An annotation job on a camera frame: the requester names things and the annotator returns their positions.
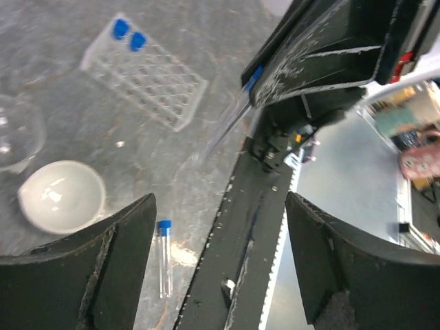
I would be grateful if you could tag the small glass beaker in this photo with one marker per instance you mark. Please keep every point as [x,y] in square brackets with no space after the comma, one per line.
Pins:
[22,133]

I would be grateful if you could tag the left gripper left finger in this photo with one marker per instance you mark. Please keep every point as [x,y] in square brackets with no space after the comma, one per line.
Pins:
[91,279]

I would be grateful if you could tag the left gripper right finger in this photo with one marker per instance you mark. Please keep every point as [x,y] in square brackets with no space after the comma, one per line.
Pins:
[350,279]

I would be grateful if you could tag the pink ghost mug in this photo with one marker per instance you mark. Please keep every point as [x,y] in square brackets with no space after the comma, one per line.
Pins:
[420,163]

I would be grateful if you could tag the clear acrylic tube rack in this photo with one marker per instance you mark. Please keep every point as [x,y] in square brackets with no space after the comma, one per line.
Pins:
[152,79]

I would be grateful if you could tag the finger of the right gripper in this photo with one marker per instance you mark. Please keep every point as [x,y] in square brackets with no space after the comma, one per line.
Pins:
[324,45]

